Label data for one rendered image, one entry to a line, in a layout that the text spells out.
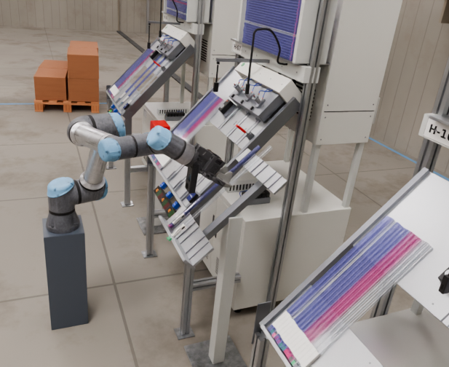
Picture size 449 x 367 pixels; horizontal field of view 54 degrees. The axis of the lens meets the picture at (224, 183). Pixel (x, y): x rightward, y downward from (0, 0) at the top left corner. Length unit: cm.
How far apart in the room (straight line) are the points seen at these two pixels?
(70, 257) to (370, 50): 170
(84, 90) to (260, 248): 396
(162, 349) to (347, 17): 177
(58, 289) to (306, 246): 129
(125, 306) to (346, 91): 162
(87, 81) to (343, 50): 412
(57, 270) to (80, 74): 379
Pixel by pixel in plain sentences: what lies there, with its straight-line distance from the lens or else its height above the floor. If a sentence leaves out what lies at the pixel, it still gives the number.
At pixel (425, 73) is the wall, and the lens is 559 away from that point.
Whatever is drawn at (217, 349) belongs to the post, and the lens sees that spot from 224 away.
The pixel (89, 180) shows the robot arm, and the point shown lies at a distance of 211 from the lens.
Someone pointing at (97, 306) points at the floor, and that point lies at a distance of 261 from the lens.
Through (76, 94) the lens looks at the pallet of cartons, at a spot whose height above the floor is 22.
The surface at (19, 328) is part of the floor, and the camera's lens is 256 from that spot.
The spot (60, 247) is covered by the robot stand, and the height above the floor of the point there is 49.
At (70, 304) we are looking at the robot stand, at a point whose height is 14.
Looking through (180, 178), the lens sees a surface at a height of 76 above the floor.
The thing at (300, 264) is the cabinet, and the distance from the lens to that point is 254.
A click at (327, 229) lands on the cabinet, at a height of 50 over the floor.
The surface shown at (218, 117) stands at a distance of 236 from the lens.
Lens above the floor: 169
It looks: 25 degrees down
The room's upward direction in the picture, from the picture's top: 6 degrees clockwise
